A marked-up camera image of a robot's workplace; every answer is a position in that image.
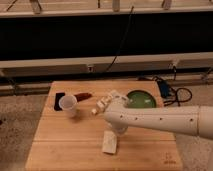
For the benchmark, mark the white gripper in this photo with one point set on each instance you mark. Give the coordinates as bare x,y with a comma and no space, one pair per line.
118,129

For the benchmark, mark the white sponge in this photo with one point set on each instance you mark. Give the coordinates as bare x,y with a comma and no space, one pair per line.
109,142

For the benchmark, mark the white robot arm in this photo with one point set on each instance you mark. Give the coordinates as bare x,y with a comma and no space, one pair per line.
188,120

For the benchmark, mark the white plastic bottle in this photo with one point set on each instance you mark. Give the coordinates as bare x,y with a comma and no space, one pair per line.
103,103

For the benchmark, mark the green bowl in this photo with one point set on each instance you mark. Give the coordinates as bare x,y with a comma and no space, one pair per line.
141,99

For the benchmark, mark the white plastic cup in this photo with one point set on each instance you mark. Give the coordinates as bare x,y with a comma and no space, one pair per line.
68,104

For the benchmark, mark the black spatula with red handle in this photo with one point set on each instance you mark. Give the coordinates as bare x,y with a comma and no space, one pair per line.
79,97

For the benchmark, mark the black power adapter with cable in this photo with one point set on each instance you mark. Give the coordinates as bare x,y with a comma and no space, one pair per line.
169,94

